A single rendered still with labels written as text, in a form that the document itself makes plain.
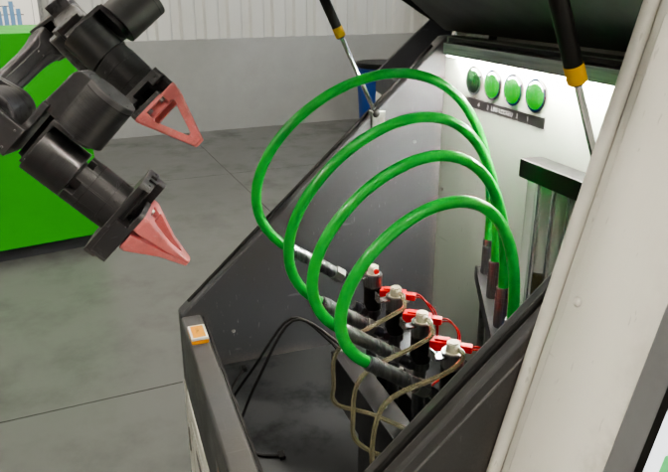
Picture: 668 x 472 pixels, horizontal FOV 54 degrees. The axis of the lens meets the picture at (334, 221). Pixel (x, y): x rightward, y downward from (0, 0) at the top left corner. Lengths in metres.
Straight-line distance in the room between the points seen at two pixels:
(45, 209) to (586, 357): 3.84
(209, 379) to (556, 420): 0.60
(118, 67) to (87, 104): 0.18
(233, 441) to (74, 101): 0.50
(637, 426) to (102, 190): 0.55
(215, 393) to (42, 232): 3.31
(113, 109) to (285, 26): 7.08
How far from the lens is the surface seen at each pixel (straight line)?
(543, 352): 0.69
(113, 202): 0.74
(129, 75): 0.89
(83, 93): 0.73
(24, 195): 4.22
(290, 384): 1.28
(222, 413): 1.02
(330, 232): 0.76
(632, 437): 0.61
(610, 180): 0.64
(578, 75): 0.67
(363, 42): 8.12
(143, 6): 0.92
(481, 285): 1.05
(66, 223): 4.30
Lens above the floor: 1.54
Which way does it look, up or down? 20 degrees down
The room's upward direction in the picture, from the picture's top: straight up
